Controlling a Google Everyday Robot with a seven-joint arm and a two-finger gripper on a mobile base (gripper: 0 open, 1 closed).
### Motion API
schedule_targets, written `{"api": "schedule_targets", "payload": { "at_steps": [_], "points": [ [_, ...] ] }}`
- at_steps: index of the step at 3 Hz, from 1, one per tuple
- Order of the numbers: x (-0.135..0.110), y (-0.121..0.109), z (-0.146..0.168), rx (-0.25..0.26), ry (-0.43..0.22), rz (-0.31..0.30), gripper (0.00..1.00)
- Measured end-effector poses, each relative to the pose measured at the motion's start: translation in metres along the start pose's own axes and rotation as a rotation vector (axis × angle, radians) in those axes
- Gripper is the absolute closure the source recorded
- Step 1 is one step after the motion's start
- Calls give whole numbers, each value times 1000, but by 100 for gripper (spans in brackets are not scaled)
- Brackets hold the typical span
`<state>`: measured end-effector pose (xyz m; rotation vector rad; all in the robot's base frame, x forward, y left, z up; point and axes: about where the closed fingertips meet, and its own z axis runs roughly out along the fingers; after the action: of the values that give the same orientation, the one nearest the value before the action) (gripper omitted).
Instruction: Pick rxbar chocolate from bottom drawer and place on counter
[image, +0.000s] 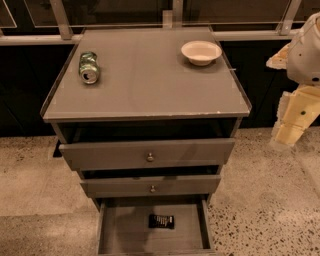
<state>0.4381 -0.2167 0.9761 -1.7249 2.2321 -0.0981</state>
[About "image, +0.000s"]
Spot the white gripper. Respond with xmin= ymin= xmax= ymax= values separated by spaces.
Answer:
xmin=266 ymin=44 xmax=320 ymax=146

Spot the black rxbar chocolate bar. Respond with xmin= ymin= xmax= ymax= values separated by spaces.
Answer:
xmin=148 ymin=214 xmax=175 ymax=229

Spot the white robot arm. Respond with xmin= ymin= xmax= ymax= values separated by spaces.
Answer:
xmin=266 ymin=13 xmax=320 ymax=146

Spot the grey top drawer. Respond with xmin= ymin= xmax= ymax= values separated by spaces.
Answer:
xmin=59 ymin=138 xmax=235 ymax=171

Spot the grey drawer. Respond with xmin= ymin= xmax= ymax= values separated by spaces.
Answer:
xmin=97 ymin=197 xmax=217 ymax=256
xmin=80 ymin=175 xmax=221 ymax=198
xmin=59 ymin=138 xmax=235 ymax=171

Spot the grey drawer cabinet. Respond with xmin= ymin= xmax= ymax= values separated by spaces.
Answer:
xmin=39 ymin=26 xmax=253 ymax=256

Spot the brass top drawer knob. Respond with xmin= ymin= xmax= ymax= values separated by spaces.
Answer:
xmin=146 ymin=153 xmax=155 ymax=162

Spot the brass drawer knob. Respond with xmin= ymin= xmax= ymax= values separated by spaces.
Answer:
xmin=150 ymin=185 xmax=156 ymax=193
xmin=146 ymin=153 xmax=155 ymax=162

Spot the brass middle drawer knob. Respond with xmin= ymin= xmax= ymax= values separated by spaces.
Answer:
xmin=150 ymin=185 xmax=156 ymax=193

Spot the grey bottom drawer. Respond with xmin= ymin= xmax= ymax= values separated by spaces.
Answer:
xmin=97 ymin=197 xmax=217 ymax=256

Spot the grey middle drawer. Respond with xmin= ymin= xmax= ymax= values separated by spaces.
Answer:
xmin=80 ymin=175 xmax=221 ymax=198

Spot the white paper bowl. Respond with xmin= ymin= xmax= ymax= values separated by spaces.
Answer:
xmin=181 ymin=41 xmax=222 ymax=66

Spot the crushed green soda can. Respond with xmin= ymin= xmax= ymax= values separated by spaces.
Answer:
xmin=79 ymin=51 xmax=100 ymax=85

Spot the metal railing frame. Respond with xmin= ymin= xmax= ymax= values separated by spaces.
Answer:
xmin=0 ymin=0 xmax=320 ymax=47

